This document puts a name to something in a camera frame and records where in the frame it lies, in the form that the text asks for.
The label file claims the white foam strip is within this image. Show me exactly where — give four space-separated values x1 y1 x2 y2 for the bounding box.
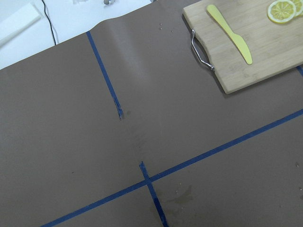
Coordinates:
0 3 42 46

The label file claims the yellow plastic knife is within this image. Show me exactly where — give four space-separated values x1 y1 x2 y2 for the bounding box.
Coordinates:
206 4 253 65

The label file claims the bamboo cutting board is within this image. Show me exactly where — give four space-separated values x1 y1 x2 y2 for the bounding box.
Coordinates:
183 0 303 94

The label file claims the lemon slice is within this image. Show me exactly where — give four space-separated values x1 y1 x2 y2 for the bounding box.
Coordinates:
291 0 303 17
267 0 296 24

